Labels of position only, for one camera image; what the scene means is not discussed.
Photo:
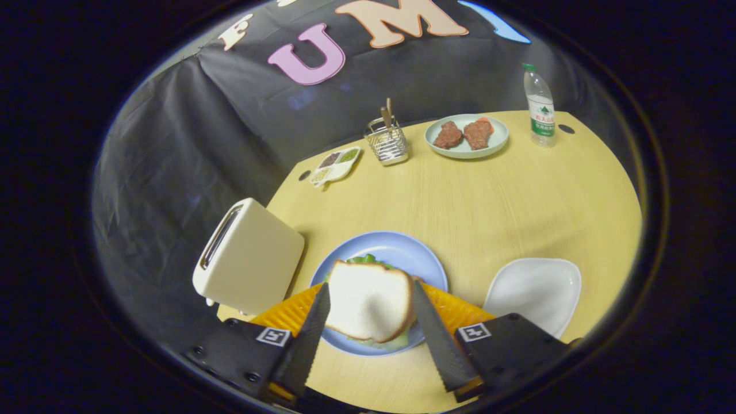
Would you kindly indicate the blue plate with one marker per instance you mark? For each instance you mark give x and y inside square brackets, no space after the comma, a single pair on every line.
[402,250]

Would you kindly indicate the white toaster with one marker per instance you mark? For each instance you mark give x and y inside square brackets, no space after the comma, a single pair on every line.
[253,259]

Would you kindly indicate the clear water bottle green label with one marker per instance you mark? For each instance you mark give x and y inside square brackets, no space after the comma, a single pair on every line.
[540,115]

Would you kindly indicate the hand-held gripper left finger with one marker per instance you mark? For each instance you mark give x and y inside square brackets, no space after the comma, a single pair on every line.
[305,345]

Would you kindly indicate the brown meat patty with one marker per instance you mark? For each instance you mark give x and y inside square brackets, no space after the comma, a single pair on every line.
[477,134]
[448,136]

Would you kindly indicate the green lettuce leaf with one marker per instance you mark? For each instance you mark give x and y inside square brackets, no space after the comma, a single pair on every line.
[368,260]

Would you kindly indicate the white divided condiment dish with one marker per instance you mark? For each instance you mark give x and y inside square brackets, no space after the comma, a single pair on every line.
[339,169]

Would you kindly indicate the thin wooden stick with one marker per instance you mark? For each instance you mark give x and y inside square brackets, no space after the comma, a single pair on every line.
[390,106]

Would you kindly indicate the toasted bread slice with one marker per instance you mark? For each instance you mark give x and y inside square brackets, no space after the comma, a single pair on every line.
[371,302]

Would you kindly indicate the pale green plate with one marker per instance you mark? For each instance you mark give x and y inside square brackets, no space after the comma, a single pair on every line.
[466,153]

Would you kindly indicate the black backdrop cloth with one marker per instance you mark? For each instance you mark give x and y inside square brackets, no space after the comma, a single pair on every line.
[201,115]

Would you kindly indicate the white plate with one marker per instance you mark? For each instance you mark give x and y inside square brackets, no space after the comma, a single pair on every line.
[535,290]

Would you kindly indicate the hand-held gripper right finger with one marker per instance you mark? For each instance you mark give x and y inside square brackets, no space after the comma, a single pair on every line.
[440,345]

